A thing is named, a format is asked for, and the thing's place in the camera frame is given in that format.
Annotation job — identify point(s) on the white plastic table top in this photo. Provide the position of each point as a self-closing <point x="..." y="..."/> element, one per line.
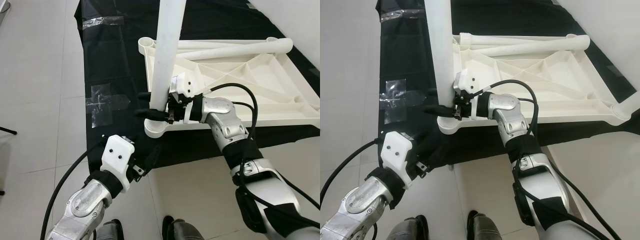
<point x="540" y="80"/>
<point x="250" y="85"/>

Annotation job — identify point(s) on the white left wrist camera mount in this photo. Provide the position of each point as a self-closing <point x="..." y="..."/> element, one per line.
<point x="397" y="147"/>
<point x="117" y="152"/>

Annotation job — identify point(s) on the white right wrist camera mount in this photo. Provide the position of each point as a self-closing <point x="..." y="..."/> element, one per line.
<point x="186" y="85"/>
<point x="464" y="80"/>

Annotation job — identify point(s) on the black tablecloth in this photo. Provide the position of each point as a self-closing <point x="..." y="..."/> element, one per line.
<point x="400" y="60"/>
<point x="115" y="60"/>

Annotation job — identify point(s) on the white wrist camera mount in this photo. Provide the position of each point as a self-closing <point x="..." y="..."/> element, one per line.
<point x="397" y="147"/>
<point x="117" y="152"/>
<point x="186" y="85"/>
<point x="464" y="80"/>

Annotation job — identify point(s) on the clear tape strip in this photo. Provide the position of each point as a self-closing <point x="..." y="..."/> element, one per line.
<point x="102" y="22"/>
<point x="402" y="14"/>

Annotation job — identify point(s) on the grey tape patch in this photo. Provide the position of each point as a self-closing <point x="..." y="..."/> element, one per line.
<point x="315" y="74"/>
<point x="615" y="76"/>

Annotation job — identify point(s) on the black folding chair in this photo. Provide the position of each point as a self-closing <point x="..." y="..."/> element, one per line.
<point x="7" y="130"/>

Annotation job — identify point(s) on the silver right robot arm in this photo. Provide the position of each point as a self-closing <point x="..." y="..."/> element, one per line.
<point x="510" y="115"/>
<point x="225" y="117"/>

